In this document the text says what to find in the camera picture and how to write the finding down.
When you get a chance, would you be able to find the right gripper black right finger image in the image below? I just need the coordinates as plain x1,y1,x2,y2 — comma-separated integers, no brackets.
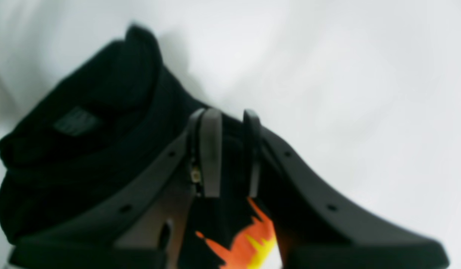
243,109,449,269

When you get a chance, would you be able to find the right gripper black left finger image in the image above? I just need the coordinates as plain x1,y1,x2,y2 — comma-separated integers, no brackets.
8,109,223,269

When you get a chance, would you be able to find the black printed T-shirt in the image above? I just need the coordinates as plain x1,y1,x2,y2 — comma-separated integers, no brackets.
0,25,282,269

